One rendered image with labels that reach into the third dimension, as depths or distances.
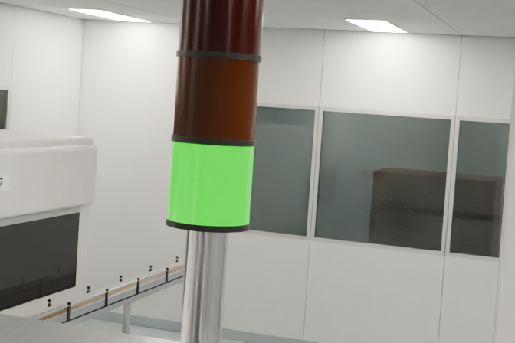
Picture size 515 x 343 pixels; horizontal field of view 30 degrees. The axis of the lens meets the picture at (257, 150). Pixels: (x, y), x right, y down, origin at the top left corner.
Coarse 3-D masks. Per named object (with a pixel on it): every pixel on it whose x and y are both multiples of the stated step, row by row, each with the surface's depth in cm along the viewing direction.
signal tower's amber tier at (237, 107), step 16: (192, 64) 55; (208, 64) 55; (224, 64) 55; (240, 64) 55; (256, 64) 56; (176, 80) 57; (192, 80) 55; (208, 80) 55; (224, 80) 55; (240, 80) 55; (256, 80) 56; (176, 96) 56; (192, 96) 55; (208, 96) 55; (224, 96) 55; (240, 96) 55; (256, 96) 57; (176, 112) 56; (192, 112) 55; (208, 112) 55; (224, 112) 55; (240, 112) 55; (256, 112) 57; (176, 128) 56; (192, 128) 55; (208, 128) 55; (224, 128) 55; (240, 128) 55
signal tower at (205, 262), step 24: (216, 144) 55; (240, 144) 55; (192, 240) 57; (216, 240) 57; (192, 264) 57; (216, 264) 57; (192, 288) 57; (216, 288) 57; (192, 312) 57; (216, 312) 57; (192, 336) 57; (216, 336) 57
